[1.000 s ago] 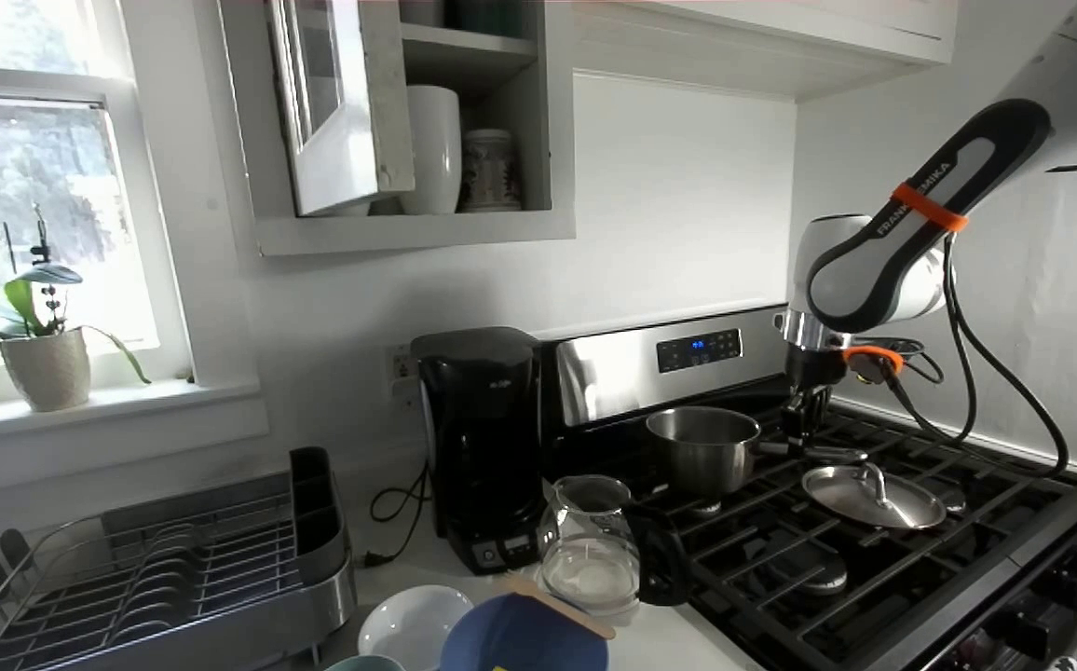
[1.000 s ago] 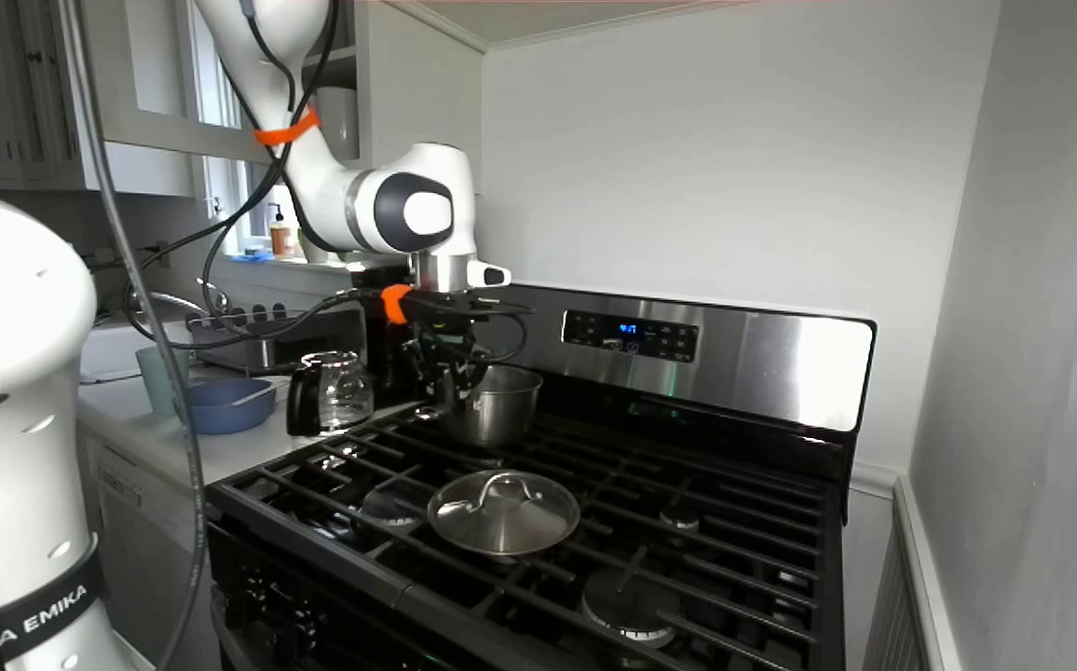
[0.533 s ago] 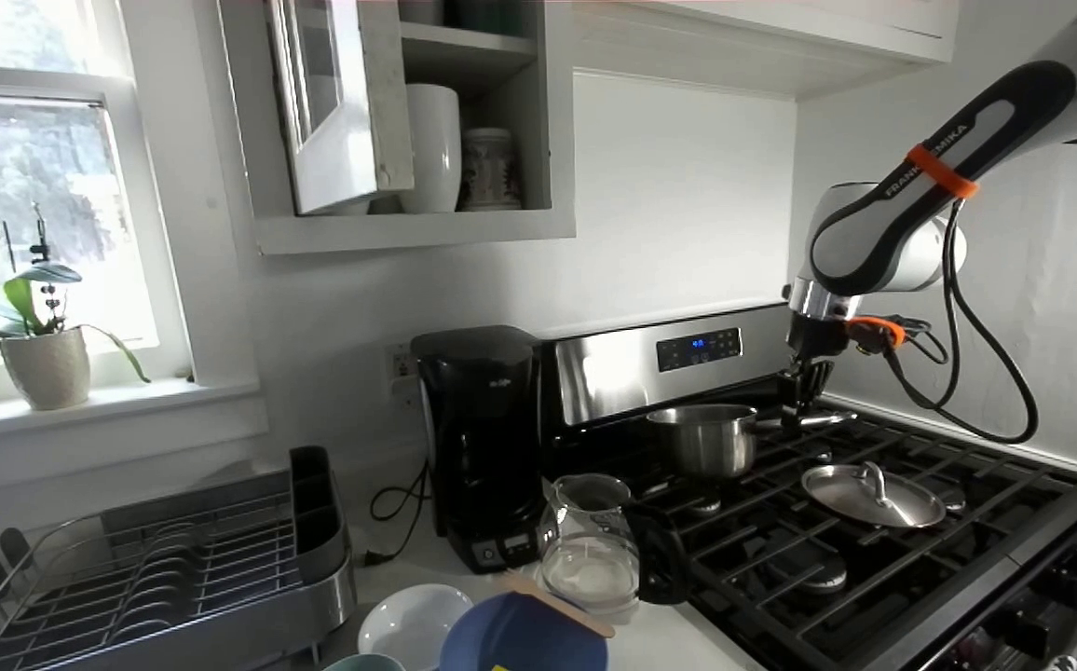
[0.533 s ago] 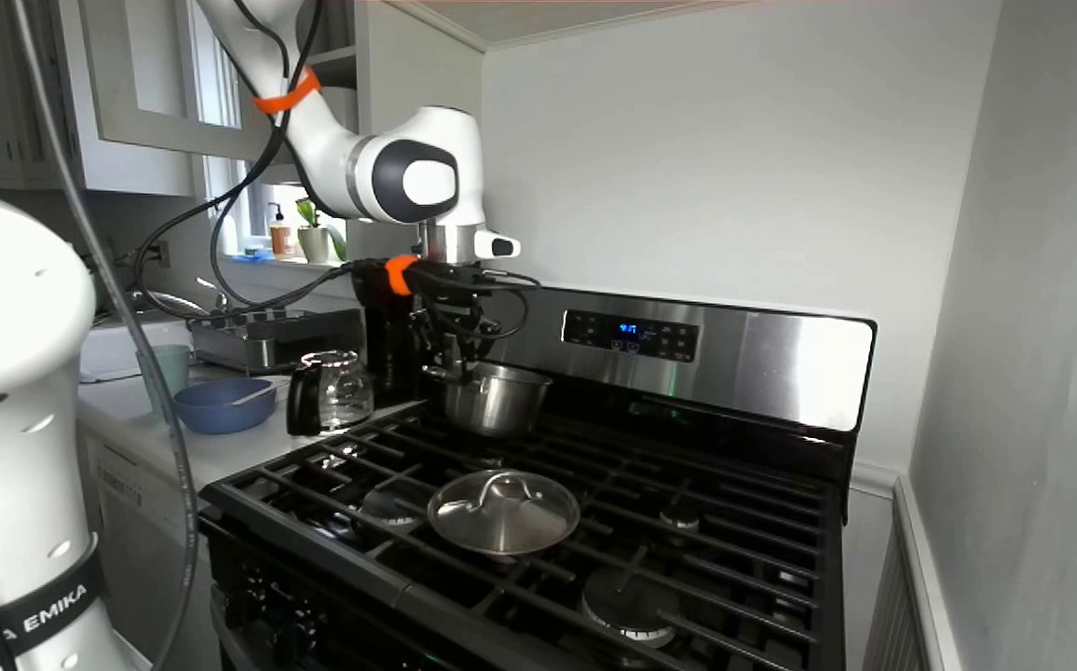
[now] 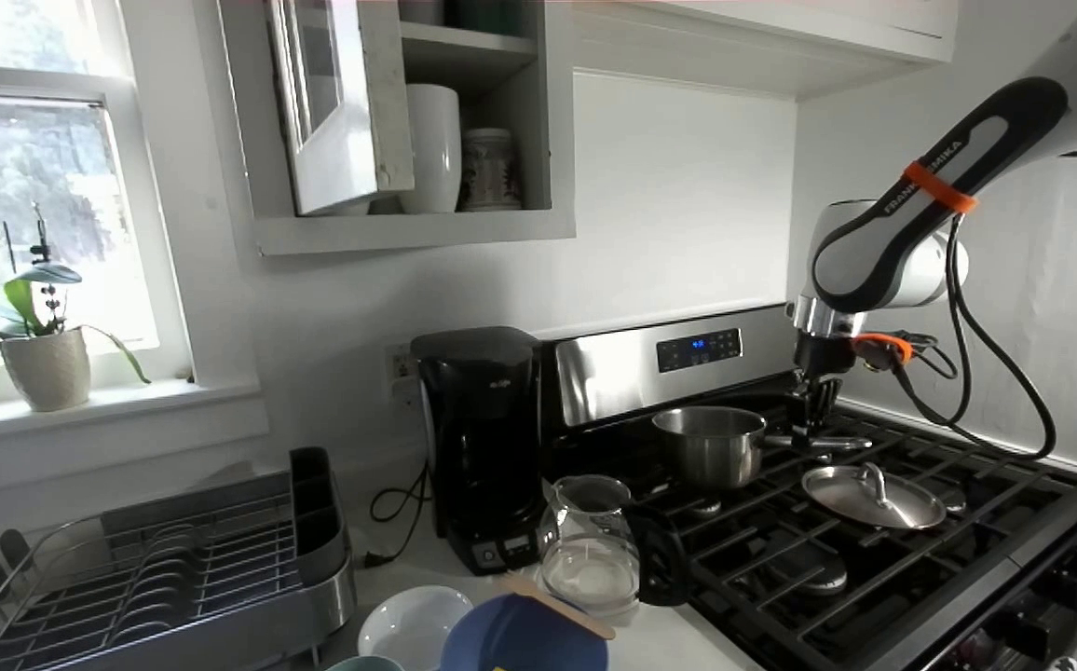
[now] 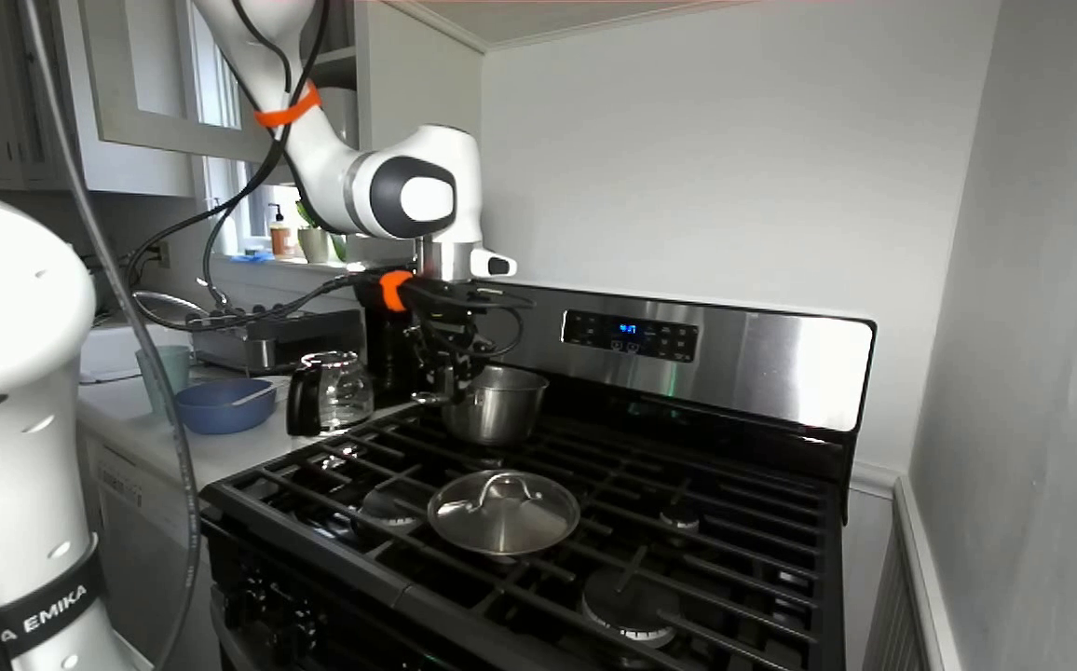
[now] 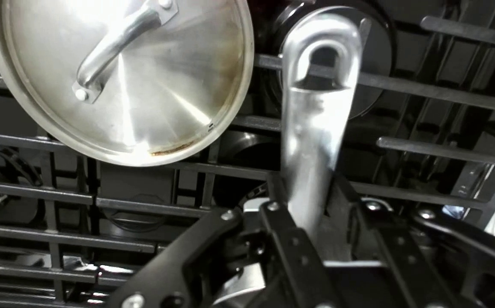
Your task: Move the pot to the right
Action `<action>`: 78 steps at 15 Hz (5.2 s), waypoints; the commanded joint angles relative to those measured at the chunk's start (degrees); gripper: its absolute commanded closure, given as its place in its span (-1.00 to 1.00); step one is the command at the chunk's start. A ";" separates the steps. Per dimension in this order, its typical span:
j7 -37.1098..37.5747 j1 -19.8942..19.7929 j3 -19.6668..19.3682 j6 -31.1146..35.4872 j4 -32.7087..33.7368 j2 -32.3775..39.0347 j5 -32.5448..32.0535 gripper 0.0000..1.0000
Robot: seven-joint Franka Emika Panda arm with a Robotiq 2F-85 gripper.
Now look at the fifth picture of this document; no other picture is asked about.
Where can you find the metal dish rack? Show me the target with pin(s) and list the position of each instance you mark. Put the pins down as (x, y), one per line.
(151, 584)

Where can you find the potted plant in white pot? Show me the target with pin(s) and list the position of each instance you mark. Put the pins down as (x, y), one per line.
(48, 367)

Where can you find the black gas stove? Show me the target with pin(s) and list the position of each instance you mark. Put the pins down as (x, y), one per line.
(812, 572)

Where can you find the grey open wall cabinet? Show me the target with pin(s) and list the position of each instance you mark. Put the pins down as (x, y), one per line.
(437, 228)

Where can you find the white cabinet above stove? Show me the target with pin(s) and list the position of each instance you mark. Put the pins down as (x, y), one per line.
(786, 30)

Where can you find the blue bowl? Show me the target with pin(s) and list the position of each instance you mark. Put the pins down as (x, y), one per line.
(519, 640)

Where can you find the white ceramic pitcher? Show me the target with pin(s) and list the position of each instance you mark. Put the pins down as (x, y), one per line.
(434, 150)

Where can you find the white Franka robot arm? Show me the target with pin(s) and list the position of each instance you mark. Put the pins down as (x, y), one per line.
(886, 246)

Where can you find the glass jar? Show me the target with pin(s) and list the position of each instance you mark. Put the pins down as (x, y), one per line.
(490, 169)

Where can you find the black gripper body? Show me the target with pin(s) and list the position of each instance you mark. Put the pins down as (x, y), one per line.
(825, 358)

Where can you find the stainless steel pot lid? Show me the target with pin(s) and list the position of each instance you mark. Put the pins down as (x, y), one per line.
(874, 501)

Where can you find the glass cabinet door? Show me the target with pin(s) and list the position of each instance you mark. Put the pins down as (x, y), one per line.
(339, 115)

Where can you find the teal cup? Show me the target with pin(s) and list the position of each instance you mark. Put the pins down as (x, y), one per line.
(365, 666)

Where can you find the white bowl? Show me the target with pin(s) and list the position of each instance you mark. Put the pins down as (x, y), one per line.
(412, 628)

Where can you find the black coffee maker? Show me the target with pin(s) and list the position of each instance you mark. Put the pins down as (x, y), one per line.
(481, 448)

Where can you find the wall power outlet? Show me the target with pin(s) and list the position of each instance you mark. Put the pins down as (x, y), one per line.
(399, 374)

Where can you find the stainless steel saucepan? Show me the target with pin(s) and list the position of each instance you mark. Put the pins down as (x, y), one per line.
(711, 448)

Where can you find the black utensil holder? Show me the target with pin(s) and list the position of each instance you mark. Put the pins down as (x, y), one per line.
(314, 507)

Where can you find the white framed window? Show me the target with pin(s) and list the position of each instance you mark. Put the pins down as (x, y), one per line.
(40, 163)

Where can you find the glass coffee carafe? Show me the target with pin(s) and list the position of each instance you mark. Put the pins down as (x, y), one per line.
(592, 555)

